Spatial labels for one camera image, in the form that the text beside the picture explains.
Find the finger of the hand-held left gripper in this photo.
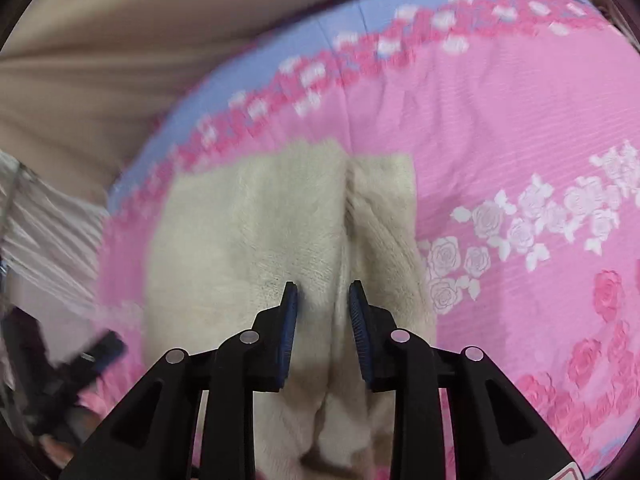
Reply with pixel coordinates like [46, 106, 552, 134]
[62, 330, 128, 386]

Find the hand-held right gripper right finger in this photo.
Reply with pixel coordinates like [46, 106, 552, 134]
[348, 280, 583, 480]

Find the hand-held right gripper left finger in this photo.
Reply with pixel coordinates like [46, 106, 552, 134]
[59, 281, 300, 480]

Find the cream sweater with black hearts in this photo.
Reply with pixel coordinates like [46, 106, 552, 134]
[142, 140, 441, 480]

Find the white satin curtain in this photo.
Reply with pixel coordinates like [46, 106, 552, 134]
[0, 152, 112, 313]

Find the pink floral bedsheet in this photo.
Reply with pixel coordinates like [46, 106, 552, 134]
[95, 0, 640, 480]

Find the beige cloth drape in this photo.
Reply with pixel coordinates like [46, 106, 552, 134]
[0, 0, 476, 203]

